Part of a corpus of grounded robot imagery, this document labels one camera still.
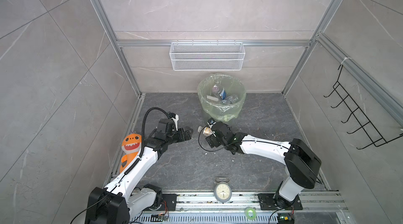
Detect round analog clock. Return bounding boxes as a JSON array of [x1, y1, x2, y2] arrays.
[[214, 177, 232, 204]]

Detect green tape roll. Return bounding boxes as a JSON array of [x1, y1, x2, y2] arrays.
[[244, 207, 257, 221]]

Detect green blue label bottle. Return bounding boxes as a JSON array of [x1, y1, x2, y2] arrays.
[[221, 94, 239, 105]]

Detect orange label white cap bottle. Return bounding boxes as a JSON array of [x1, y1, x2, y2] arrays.
[[197, 126, 214, 137]]

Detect white wire mesh basket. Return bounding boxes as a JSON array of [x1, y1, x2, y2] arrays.
[[170, 42, 246, 71]]

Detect black wire hook rack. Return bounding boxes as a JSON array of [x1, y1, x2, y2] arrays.
[[323, 64, 403, 150]]

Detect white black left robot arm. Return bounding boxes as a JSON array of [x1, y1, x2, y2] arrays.
[[82, 107, 193, 224]]

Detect blue cap red bottle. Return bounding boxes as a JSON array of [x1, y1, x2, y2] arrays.
[[212, 84, 227, 100]]

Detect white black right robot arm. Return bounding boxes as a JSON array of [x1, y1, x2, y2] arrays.
[[197, 119, 322, 210]]

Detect green lined trash bin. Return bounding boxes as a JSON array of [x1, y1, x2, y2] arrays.
[[197, 74, 246, 125]]

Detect orange shark plush toy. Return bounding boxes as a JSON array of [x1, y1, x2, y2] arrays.
[[120, 133, 142, 173]]

